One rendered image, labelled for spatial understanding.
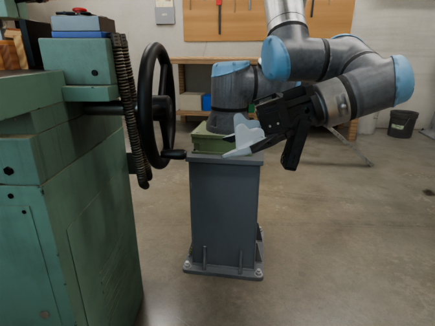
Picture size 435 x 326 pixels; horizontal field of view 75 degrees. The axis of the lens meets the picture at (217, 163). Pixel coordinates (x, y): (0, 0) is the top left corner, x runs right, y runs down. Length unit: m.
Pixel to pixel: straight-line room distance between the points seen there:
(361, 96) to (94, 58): 0.51
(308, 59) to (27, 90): 0.52
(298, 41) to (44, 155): 0.54
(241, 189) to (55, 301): 0.72
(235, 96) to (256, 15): 2.80
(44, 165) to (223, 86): 0.71
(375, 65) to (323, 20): 3.31
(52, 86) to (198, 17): 3.40
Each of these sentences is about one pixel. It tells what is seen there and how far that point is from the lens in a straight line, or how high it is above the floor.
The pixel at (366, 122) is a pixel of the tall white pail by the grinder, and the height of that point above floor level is 0.15.
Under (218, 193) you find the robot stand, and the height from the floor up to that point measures 0.40.
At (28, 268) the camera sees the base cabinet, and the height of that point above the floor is 0.52.
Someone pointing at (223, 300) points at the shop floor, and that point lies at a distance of 1.28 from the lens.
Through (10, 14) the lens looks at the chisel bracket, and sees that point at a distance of 0.79.
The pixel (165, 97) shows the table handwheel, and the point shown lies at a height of 0.84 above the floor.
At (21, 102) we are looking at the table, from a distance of 0.57.
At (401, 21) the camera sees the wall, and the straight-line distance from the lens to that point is 4.16.
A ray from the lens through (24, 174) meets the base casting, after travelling 0.61.
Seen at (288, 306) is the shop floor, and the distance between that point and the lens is 1.29.
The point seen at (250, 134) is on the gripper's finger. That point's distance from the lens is 0.55.
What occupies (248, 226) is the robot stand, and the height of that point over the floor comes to 0.25.
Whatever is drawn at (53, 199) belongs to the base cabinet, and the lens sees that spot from 0.64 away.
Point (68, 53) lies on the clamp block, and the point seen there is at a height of 0.93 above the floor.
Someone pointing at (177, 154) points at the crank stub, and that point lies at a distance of 0.63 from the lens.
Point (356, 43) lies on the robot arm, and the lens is 0.71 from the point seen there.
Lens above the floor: 0.94
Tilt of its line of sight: 21 degrees down
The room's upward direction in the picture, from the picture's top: straight up
